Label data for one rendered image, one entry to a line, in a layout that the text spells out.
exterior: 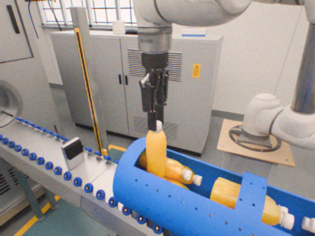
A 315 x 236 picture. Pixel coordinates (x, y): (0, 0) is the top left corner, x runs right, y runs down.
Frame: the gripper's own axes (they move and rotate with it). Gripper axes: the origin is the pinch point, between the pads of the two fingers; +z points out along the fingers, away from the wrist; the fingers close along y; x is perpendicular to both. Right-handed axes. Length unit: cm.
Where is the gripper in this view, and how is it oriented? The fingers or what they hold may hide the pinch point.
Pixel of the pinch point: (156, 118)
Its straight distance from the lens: 61.1
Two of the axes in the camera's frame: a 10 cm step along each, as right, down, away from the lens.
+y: -5.0, 4.2, -7.5
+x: 8.7, 2.4, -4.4
